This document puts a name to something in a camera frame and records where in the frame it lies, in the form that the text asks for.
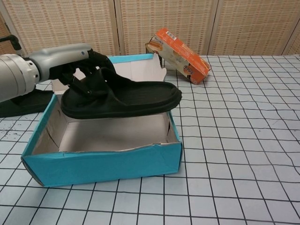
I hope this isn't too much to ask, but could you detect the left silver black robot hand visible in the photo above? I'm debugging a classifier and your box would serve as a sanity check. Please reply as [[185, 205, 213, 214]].
[[28, 43, 112, 96]]

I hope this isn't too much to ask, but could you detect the black rubber slipper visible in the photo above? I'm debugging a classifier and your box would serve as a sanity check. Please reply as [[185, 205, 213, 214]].
[[60, 67, 183, 119], [0, 90, 55, 118]]

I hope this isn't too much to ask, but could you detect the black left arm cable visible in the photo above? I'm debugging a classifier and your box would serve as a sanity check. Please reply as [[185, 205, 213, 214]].
[[0, 34, 23, 56]]

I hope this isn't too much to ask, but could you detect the blue cardboard shoe box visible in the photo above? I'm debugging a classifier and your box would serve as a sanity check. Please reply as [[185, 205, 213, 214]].
[[21, 53, 183, 188]]

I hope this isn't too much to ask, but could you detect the orange snack box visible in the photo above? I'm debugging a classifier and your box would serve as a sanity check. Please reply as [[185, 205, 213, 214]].
[[150, 28, 211, 85]]

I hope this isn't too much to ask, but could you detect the woven bamboo folding screen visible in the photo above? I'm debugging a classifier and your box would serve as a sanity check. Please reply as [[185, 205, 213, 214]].
[[0, 0, 300, 57]]

